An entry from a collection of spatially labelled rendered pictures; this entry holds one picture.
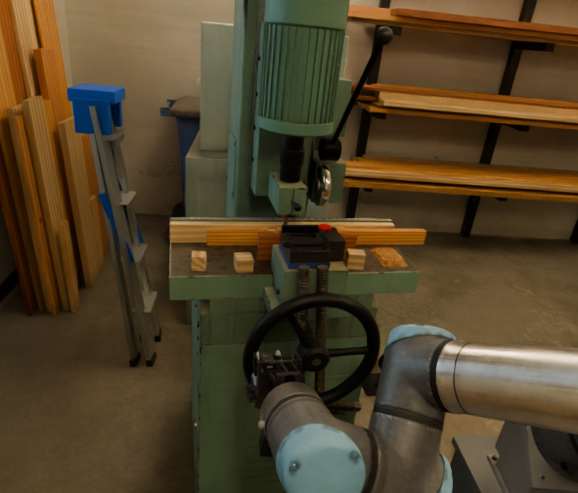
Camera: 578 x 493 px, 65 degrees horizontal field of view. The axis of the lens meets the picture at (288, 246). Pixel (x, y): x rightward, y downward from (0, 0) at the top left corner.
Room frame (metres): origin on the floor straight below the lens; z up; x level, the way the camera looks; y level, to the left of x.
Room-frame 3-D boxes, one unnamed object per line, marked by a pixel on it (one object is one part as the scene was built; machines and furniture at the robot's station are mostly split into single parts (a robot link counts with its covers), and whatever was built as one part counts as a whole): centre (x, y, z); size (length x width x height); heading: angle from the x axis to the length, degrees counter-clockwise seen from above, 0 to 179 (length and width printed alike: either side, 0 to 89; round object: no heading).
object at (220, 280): (0.99, -0.03, 0.87); 0.61 x 0.30 x 0.06; 105
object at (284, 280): (0.90, -0.05, 0.92); 0.15 x 0.13 x 0.09; 105
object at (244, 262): (0.93, 0.10, 0.92); 0.04 x 0.04 x 0.03; 19
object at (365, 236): (1.11, -0.08, 0.92); 0.60 x 0.02 x 0.04; 105
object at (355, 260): (0.99, -0.16, 0.92); 0.04 x 0.03 x 0.04; 94
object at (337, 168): (1.31, -0.09, 1.02); 0.09 x 0.07 x 0.12; 105
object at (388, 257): (1.07, -0.26, 0.91); 0.10 x 0.07 x 0.02; 15
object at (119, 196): (1.70, 0.69, 0.58); 0.27 x 0.25 x 1.16; 98
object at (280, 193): (1.11, 0.02, 1.03); 0.14 x 0.07 x 0.09; 15
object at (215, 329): (1.21, 0.05, 0.76); 0.57 x 0.45 x 0.09; 15
